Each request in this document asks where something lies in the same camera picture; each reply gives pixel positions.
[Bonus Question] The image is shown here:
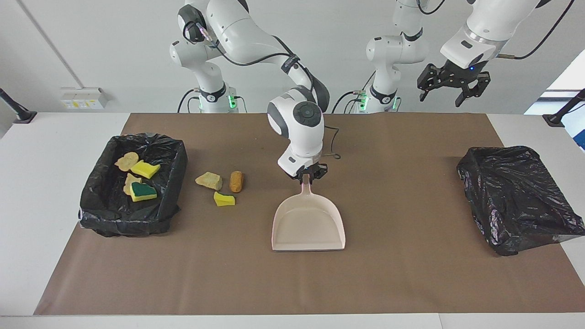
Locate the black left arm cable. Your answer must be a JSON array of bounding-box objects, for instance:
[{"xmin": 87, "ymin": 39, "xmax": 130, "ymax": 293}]
[{"xmin": 414, "ymin": 0, "xmax": 577, "ymax": 61}]

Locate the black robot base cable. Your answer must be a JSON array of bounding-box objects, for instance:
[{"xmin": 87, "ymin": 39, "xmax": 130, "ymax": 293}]
[{"xmin": 177, "ymin": 88, "xmax": 202, "ymax": 113}]

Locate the plain yellow sponge piece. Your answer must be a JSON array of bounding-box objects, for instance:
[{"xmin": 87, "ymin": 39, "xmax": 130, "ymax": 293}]
[{"xmin": 130, "ymin": 161, "xmax": 161, "ymax": 179}]

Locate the black clamp stand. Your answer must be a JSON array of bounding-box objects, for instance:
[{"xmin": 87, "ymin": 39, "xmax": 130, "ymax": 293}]
[
  {"xmin": 0, "ymin": 88, "xmax": 37, "ymax": 124},
  {"xmin": 542, "ymin": 88, "xmax": 585, "ymax": 128}
]

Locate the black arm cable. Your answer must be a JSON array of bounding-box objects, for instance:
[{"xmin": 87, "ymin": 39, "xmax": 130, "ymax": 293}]
[
  {"xmin": 183, "ymin": 18, "xmax": 342, "ymax": 160},
  {"xmin": 414, "ymin": 0, "xmax": 577, "ymax": 61}
]

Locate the green topped yellow sponge chunk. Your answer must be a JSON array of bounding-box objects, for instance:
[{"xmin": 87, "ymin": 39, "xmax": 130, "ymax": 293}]
[{"xmin": 129, "ymin": 182, "xmax": 158, "ymax": 202}]

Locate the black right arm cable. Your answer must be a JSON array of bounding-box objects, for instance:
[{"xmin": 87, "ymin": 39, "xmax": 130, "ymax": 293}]
[{"xmin": 183, "ymin": 18, "xmax": 342, "ymax": 160}]

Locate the pink plastic dustpan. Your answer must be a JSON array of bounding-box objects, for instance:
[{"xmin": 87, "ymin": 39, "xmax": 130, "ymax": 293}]
[{"xmin": 271, "ymin": 175, "xmax": 346, "ymax": 252}]

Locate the thin white wall conduit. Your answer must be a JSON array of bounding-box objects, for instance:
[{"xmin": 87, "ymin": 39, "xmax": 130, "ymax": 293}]
[{"xmin": 17, "ymin": 0, "xmax": 84, "ymax": 90}]

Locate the black bag lined bin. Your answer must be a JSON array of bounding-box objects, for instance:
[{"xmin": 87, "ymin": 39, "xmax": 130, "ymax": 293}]
[
  {"xmin": 79, "ymin": 133, "xmax": 188, "ymax": 237},
  {"xmin": 457, "ymin": 146, "xmax": 585, "ymax": 256}
]

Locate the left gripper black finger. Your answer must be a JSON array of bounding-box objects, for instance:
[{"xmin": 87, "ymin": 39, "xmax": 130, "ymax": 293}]
[
  {"xmin": 417, "ymin": 63, "xmax": 443, "ymax": 102},
  {"xmin": 455, "ymin": 72, "xmax": 491, "ymax": 108}
]

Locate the white wall socket box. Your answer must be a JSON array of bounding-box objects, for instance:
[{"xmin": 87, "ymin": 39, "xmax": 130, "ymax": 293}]
[{"xmin": 59, "ymin": 87, "xmax": 109, "ymax": 111}]

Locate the toy croissant bread piece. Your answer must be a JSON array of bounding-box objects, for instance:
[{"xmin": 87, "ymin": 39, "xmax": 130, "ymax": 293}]
[
  {"xmin": 114, "ymin": 152, "xmax": 139, "ymax": 172},
  {"xmin": 123, "ymin": 173, "xmax": 142, "ymax": 195}
]

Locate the blue panel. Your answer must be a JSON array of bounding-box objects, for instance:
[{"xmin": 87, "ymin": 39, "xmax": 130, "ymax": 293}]
[{"xmin": 566, "ymin": 115, "xmax": 585, "ymax": 151}]

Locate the brown paper table mat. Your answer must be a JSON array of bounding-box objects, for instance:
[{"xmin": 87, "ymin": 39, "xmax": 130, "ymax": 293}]
[{"xmin": 34, "ymin": 113, "xmax": 585, "ymax": 316}]

